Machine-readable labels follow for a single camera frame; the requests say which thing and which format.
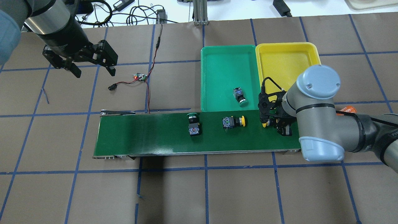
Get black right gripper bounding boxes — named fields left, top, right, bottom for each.
left=258, top=77, right=296, bottom=136

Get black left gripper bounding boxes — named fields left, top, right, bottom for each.
left=42, top=40, right=118, bottom=78

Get yellow push button switch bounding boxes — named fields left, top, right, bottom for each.
left=262, top=117, right=278, bottom=128

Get green push button switch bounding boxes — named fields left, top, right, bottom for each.
left=233, top=87, right=248, bottom=107

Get orange cylinder with 4680 print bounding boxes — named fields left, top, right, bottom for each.
left=336, top=106, right=357, bottom=116

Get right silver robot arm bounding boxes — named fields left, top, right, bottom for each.
left=258, top=65, right=398, bottom=172

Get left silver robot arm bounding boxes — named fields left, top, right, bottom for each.
left=0, top=0, right=118, bottom=78

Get small motor controller board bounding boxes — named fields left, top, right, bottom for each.
left=133, top=73, right=148, bottom=82

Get yellow plastic tray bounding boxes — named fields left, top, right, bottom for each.
left=253, top=42, right=321, bottom=106

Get green conveyor belt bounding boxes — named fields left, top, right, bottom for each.
left=92, top=110, right=300, bottom=159

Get green plastic tray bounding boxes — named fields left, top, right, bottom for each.
left=201, top=44, right=259, bottom=112

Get black power adapter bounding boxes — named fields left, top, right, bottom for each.
left=272, top=0, right=292, bottom=17

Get beige serving tray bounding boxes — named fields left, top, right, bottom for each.
left=346, top=0, right=398, bottom=10

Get red black controller wires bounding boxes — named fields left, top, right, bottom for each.
left=108, top=24, right=164, bottom=114

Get aluminium frame post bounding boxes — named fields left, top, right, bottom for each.
left=193, top=0, right=209, bottom=26

